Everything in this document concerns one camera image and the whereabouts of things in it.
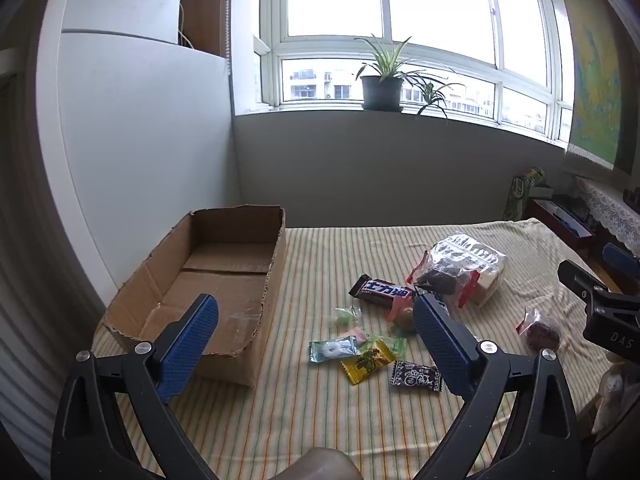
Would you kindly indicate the dark brown chocolate bar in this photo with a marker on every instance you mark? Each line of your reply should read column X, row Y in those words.
column 380, row 290

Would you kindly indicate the striped bed sheet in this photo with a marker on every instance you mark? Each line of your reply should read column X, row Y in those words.
column 325, row 425

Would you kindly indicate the dark red box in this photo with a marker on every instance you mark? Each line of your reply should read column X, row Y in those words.
column 565, row 222

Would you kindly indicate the yellow candy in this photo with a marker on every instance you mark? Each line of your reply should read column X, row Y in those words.
column 365, row 362

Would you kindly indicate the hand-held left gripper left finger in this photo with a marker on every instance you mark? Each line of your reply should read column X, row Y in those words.
column 187, row 350

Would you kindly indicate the black patterned candy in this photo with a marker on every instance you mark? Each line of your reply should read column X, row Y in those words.
column 415, row 376

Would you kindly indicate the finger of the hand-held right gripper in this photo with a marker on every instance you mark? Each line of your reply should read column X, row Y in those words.
column 580, row 277
column 620, row 256

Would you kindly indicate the white framed window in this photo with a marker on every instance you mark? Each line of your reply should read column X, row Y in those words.
column 440, row 10

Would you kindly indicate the clear red-sealed date packet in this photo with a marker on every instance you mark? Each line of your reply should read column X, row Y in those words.
column 440, row 280

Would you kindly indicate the small light green candy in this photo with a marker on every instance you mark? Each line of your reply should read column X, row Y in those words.
column 345, row 316

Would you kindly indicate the wall map poster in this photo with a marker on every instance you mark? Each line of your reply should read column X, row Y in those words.
column 595, row 70

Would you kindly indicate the small red-edged snack packet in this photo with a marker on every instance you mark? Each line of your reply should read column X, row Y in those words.
column 540, row 335

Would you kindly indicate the green printed bag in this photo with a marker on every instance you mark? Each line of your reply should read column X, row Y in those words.
column 520, row 190

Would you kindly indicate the person's right forearm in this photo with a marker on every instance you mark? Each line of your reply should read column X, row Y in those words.
column 615, row 390

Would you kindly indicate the pink wrapped candy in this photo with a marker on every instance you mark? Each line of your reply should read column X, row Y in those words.
column 352, row 334

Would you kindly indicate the teal wrapped candy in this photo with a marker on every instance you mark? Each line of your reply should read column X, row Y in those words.
column 330, row 350

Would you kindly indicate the wooden shelf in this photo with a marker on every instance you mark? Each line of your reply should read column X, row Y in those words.
column 202, row 5

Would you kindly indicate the white lace cloth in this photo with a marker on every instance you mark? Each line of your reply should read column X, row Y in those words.
column 615, row 210

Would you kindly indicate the white wardrobe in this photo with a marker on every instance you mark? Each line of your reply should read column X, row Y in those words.
column 140, row 135

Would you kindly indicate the cardboard box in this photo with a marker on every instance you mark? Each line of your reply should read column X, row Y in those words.
column 215, row 280

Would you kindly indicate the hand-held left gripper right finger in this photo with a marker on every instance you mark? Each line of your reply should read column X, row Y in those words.
column 440, row 345

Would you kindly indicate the potted spider plant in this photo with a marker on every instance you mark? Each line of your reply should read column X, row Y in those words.
column 382, row 92

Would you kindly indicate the bagged sliced bread loaf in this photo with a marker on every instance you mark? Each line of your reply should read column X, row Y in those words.
column 475, row 255

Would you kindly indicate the green wrapped candy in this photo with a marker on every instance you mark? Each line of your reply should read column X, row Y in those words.
column 392, row 345

